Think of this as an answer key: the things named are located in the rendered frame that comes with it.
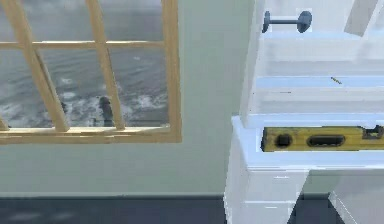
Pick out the wooden framed window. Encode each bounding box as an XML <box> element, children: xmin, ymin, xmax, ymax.
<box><xmin>0</xmin><ymin>0</ymin><xmax>183</xmax><ymax>145</ymax></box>

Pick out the white shelf desk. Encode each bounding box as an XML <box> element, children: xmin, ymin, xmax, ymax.
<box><xmin>223</xmin><ymin>0</ymin><xmax>384</xmax><ymax>224</ymax></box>

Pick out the yellow spirit level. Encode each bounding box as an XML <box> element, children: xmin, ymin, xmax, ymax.
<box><xmin>260</xmin><ymin>124</ymin><xmax>384</xmax><ymax>153</ymax></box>

